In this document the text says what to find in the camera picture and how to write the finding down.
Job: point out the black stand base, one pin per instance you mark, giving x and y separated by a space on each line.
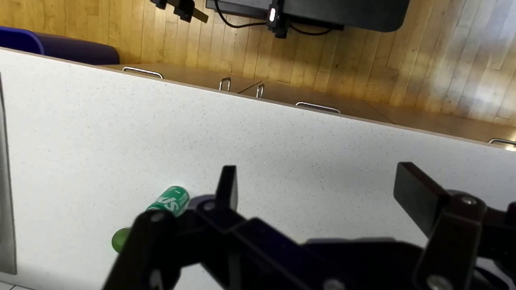
344 14

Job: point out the green lime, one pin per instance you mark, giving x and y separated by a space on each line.
121 240

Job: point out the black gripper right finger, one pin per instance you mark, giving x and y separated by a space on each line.
419 196

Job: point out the green soda can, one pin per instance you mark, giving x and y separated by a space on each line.
171 201

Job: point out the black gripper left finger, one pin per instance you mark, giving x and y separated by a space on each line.
228 188

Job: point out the black tripod foot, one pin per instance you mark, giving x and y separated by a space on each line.
182 9

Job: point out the blue plastic bin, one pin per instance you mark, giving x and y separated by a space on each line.
65 51

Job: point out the stainless steel double sink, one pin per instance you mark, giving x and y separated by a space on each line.
5 188

